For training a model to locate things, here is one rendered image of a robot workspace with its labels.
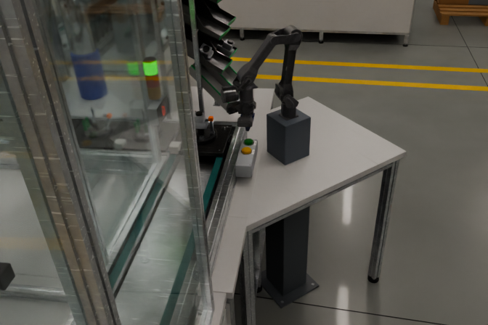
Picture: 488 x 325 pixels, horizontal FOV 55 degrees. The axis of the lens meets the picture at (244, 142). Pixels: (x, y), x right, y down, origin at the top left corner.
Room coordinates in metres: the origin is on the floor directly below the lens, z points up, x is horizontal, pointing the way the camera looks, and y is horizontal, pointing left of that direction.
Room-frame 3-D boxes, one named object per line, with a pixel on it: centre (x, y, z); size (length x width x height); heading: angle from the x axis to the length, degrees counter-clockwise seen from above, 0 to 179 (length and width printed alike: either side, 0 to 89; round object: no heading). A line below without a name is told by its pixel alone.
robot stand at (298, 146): (1.78, -0.20, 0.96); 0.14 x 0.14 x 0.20; 31
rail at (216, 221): (1.49, 0.08, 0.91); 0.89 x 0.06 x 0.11; 170
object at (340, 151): (1.83, -0.17, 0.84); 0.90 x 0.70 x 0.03; 121
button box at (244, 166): (1.66, -0.01, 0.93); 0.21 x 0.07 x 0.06; 170
